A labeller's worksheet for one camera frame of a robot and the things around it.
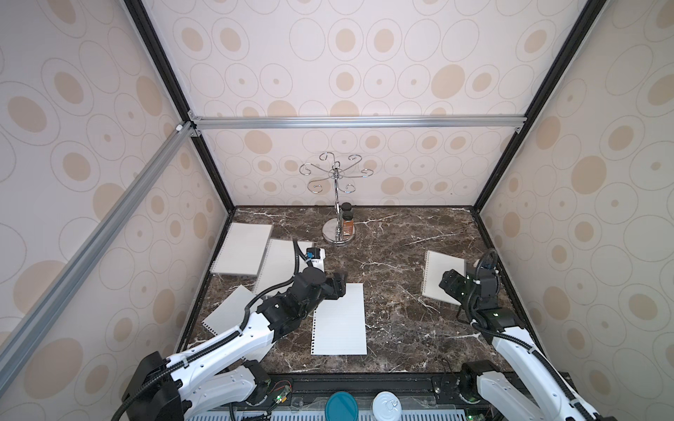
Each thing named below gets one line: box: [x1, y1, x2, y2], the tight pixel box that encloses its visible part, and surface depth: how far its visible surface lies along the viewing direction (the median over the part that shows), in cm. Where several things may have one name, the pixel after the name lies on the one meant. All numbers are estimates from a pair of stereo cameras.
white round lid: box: [372, 390, 402, 421], surface depth 68 cm
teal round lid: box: [324, 391, 359, 421], surface depth 66 cm
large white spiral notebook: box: [209, 222, 274, 277], surface depth 109 cm
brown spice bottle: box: [342, 210, 354, 238], surface depth 105 cm
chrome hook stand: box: [299, 151, 374, 245], surface depth 96 cm
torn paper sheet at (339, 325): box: [310, 282, 367, 356], surface depth 87 cm
